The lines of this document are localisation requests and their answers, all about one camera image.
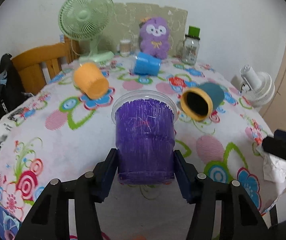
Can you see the purple plush toy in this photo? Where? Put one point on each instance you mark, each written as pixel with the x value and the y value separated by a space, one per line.
pixel 154 34

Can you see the glass jar green lid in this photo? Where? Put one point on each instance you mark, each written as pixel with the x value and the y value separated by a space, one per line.
pixel 191 46

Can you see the cotton swab container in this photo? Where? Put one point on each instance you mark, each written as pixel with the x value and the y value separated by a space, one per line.
pixel 125 47

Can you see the green desk fan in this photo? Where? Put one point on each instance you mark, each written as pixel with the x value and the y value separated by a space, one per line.
pixel 85 20

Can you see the white small fan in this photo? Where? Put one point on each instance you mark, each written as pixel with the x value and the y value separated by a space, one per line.
pixel 257 87

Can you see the blue plastic cup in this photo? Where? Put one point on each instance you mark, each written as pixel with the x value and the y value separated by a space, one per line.
pixel 145 64

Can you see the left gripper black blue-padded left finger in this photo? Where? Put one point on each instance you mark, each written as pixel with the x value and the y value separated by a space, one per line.
pixel 49 216

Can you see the orange plastic cup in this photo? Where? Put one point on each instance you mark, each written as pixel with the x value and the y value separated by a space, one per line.
pixel 90 80

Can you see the teal cup yellow rim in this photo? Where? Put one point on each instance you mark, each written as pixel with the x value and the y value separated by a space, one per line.
pixel 199 102

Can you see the floral tablecloth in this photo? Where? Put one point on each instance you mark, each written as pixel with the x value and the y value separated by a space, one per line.
pixel 65 134

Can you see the white folded shirt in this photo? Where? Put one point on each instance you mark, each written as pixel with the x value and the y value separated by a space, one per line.
pixel 10 121

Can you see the black clothes pile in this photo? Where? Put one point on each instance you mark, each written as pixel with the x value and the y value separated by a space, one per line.
pixel 11 87

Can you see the beige foam mat board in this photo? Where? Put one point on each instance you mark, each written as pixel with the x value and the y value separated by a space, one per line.
pixel 128 18

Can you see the purple plastic cup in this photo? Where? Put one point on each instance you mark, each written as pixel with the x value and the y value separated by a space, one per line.
pixel 145 137

